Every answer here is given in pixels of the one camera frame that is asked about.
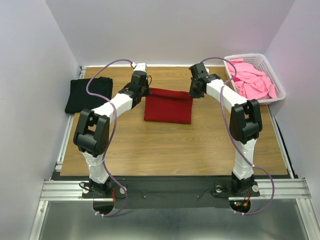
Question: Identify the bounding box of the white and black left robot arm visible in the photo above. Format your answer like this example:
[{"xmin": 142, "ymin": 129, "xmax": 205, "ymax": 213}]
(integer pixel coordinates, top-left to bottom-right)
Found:
[{"xmin": 73, "ymin": 70, "xmax": 150, "ymax": 198}]

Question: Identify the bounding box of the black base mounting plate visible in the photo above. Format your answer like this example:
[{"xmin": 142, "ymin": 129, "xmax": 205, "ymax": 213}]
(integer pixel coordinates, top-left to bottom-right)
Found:
[{"xmin": 79, "ymin": 176, "xmax": 260, "ymax": 211}]

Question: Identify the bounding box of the pink t-shirt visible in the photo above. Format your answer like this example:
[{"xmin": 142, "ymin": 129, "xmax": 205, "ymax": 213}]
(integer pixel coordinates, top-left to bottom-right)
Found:
[{"xmin": 229, "ymin": 58, "xmax": 277, "ymax": 100}]

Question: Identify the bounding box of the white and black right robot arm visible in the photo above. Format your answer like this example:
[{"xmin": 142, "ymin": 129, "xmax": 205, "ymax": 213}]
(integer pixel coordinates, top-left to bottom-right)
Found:
[{"xmin": 189, "ymin": 62, "xmax": 263, "ymax": 195}]

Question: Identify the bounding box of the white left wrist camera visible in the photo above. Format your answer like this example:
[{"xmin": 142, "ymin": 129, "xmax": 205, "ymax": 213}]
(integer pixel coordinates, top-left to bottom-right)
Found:
[{"xmin": 130, "ymin": 62, "xmax": 147, "ymax": 74}]

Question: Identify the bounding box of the folded black t-shirt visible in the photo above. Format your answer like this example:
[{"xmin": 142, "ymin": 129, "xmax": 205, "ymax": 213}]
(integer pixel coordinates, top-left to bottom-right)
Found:
[{"xmin": 64, "ymin": 77, "xmax": 113, "ymax": 114}]

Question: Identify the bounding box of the white plastic laundry basket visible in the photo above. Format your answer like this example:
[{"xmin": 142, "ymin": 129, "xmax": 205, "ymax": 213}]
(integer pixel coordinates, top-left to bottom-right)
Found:
[{"xmin": 224, "ymin": 53, "xmax": 286, "ymax": 105}]

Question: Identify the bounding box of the aluminium table frame rail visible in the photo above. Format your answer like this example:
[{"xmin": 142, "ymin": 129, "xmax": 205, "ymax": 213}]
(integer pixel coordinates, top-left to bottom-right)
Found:
[{"xmin": 29, "ymin": 65, "xmax": 313, "ymax": 240}]

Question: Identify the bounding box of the red t-shirt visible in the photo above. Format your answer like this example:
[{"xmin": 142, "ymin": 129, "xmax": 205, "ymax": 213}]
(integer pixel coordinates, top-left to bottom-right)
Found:
[{"xmin": 144, "ymin": 88, "xmax": 193, "ymax": 125}]

